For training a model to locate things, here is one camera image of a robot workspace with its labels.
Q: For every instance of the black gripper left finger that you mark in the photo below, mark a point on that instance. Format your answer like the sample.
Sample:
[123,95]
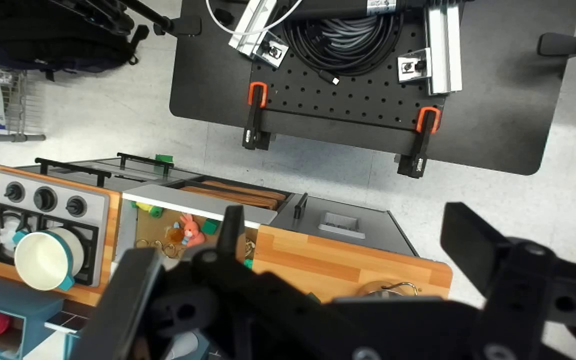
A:
[118,315]

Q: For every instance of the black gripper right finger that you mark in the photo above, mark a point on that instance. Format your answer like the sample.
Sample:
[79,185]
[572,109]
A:
[479,251]

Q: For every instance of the pink orange plush bunny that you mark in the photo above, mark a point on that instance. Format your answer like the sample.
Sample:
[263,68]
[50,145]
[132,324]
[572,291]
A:
[192,237]

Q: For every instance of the green yellow plush turtle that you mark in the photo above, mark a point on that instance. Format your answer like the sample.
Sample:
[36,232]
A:
[151,210]

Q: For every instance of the white teal toy pot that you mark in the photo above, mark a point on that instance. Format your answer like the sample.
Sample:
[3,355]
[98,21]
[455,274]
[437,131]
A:
[48,258]

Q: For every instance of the orange black right clamp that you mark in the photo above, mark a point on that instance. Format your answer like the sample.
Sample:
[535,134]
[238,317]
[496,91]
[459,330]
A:
[424,126]

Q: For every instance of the orange black clamp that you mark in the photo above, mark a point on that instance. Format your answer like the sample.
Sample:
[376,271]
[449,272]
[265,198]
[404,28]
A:
[256,99]
[424,126]

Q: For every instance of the toy kitchen wooden counter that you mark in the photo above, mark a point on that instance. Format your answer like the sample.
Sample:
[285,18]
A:
[314,264]

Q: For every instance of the toy stove with knobs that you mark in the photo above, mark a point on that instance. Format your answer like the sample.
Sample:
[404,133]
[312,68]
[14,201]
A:
[28,204]

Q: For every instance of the black perforated robot table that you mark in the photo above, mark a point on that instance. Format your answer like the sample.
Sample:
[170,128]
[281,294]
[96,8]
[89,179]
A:
[499,121]

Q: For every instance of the orange black left clamp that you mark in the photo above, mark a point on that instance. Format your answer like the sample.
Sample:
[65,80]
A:
[256,99]

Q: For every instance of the black backpack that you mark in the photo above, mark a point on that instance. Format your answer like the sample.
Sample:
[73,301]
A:
[67,34]

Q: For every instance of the aluminium extrusion rail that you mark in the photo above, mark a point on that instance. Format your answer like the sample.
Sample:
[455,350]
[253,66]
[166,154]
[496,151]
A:
[445,44]

